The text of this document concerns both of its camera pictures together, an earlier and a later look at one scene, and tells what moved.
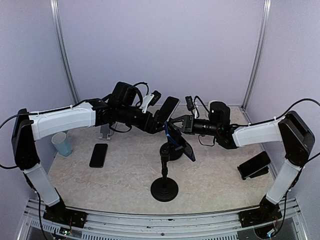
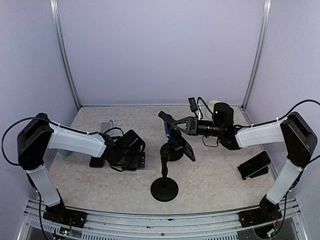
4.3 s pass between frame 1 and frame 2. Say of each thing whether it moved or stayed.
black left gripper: moved
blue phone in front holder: stayed
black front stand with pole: stayed
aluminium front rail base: stayed
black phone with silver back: moved
